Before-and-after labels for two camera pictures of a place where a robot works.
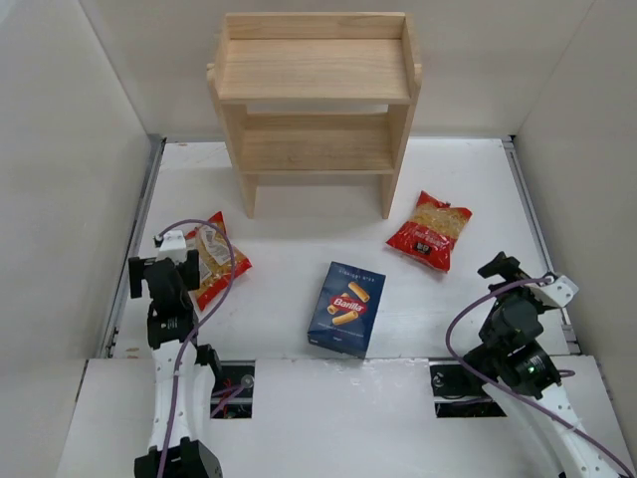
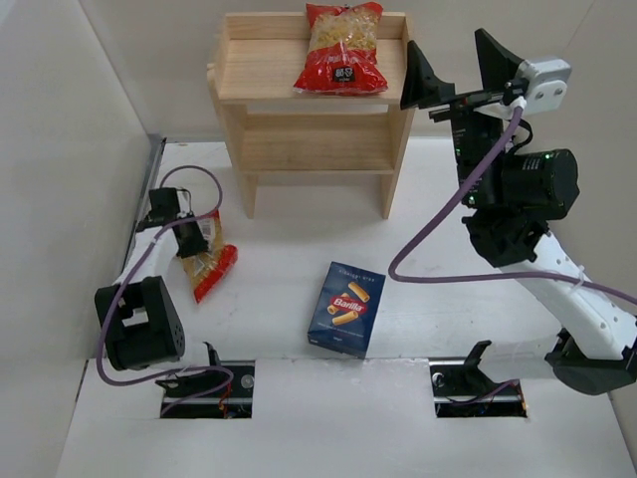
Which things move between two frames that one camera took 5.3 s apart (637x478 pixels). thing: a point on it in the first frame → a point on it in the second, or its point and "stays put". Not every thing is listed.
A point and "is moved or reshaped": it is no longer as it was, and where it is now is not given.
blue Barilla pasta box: (346, 309) stays put
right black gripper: (501, 269) → (468, 101)
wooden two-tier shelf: (317, 94) stays put
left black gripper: (137, 272) → (184, 234)
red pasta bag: (215, 260) is moved or reshaped
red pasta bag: (433, 231) → (342, 59)
